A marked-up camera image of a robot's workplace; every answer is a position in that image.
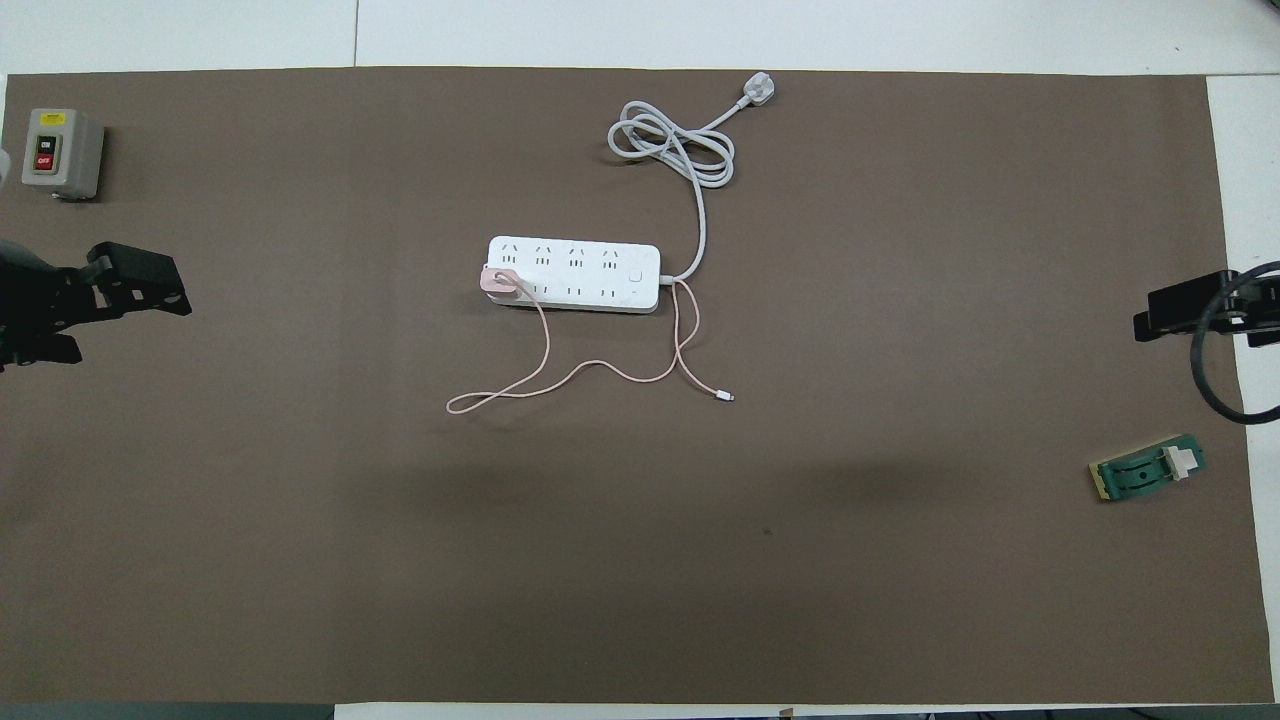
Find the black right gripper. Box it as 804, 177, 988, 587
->
1132, 269, 1280, 350

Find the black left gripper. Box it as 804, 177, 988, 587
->
0, 242, 194, 373

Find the pink charging cable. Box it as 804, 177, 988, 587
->
446, 280, 736, 416

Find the green circuit board connector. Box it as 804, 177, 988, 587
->
1088, 433, 1207, 503

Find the brown table mat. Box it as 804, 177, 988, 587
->
0, 67, 1276, 706

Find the white power strip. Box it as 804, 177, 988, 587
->
486, 235, 663, 315

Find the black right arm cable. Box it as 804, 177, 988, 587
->
1189, 261, 1280, 427

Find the grey on-off switch box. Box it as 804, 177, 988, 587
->
22, 108, 105, 202

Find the white power strip cord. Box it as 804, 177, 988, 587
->
607, 72, 778, 287

